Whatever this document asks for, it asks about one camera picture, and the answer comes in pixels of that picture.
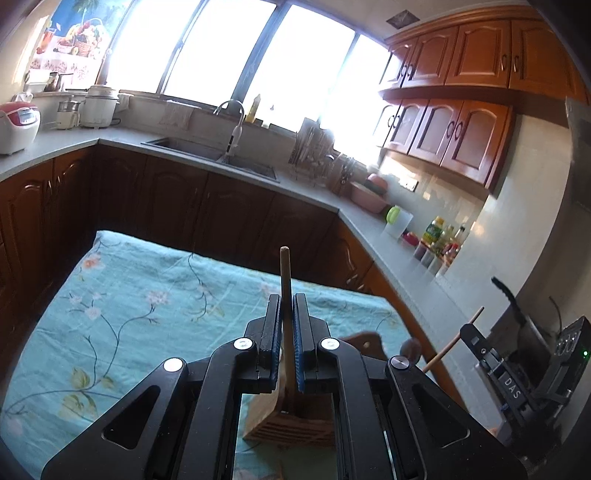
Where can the yellow dish soap bottle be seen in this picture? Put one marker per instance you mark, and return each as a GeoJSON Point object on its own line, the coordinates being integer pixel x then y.
{"type": "Point", "coordinates": [253, 110]}

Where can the fruit basket wall poster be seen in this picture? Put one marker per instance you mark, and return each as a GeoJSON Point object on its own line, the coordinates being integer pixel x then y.
{"type": "Point", "coordinates": [78, 34]}

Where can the pink lid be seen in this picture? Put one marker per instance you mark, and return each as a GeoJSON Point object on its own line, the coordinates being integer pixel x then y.
{"type": "Point", "coordinates": [377, 182]}

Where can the white electric cooking pot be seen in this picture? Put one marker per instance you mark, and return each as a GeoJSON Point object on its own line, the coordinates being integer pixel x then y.
{"type": "Point", "coordinates": [99, 108]}

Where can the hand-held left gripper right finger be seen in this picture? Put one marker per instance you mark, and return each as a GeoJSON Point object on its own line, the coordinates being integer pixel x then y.
{"type": "Point", "coordinates": [299, 344]}

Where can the small wall socket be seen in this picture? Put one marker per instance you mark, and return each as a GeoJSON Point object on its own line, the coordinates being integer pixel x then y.
{"type": "Point", "coordinates": [410, 185]}

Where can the teal floral tablecloth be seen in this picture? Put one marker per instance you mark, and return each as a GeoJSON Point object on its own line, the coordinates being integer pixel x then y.
{"type": "Point", "coordinates": [129, 318]}

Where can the steel range hood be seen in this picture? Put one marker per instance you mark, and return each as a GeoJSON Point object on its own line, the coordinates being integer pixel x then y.
{"type": "Point", "coordinates": [579, 152]}

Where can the wooden chopstick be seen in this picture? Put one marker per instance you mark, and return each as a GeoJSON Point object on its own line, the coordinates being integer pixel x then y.
{"type": "Point", "coordinates": [285, 270]}
{"type": "Point", "coordinates": [452, 342]}

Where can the large kitchen window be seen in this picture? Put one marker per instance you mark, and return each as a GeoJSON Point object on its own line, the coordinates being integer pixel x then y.
{"type": "Point", "coordinates": [221, 46]}

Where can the wooden wall cabinets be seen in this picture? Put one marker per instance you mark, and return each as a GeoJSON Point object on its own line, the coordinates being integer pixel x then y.
{"type": "Point", "coordinates": [461, 92]}

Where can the steel kitchen sink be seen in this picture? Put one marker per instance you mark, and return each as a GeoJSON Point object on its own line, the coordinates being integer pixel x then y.
{"type": "Point", "coordinates": [207, 154]}

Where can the white cloth on ledge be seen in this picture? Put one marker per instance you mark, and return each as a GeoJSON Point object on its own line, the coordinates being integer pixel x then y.
{"type": "Point", "coordinates": [175, 115]}

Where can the pink bowl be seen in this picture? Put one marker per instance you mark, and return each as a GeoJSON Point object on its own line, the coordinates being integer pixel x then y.
{"type": "Point", "coordinates": [367, 201]}

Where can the white blender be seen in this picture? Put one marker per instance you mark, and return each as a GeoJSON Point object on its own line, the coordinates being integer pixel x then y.
{"type": "Point", "coordinates": [68, 115]}

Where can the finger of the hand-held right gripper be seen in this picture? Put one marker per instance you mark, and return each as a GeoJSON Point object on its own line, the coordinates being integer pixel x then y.
{"type": "Point", "coordinates": [489, 364]}

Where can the row of condiment bottles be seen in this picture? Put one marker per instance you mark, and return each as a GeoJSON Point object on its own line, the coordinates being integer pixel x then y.
{"type": "Point", "coordinates": [438, 244]}

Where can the red and white rice cooker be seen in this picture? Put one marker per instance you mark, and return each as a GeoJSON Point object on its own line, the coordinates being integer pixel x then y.
{"type": "Point", "coordinates": [17, 127]}

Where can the white pitcher with green lid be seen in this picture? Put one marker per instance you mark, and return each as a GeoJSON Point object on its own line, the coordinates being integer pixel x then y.
{"type": "Point", "coordinates": [398, 224]}

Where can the wooden slatted utensil holder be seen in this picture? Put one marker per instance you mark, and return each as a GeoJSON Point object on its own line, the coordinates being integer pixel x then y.
{"type": "Point", "coordinates": [295, 431]}

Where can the wooden base cabinets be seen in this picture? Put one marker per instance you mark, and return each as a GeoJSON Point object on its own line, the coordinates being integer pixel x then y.
{"type": "Point", "coordinates": [152, 198]}

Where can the ceiling vent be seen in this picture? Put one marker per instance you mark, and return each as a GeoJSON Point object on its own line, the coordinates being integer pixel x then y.
{"type": "Point", "coordinates": [401, 18]}

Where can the metal dish rack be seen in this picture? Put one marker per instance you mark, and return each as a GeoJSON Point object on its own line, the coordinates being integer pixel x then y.
{"type": "Point", "coordinates": [314, 152]}

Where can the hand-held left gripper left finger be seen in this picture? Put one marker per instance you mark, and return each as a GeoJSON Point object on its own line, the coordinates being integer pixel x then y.
{"type": "Point", "coordinates": [276, 334]}

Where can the chrome kitchen faucet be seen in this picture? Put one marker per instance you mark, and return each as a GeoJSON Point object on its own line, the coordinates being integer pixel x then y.
{"type": "Point", "coordinates": [235, 129]}

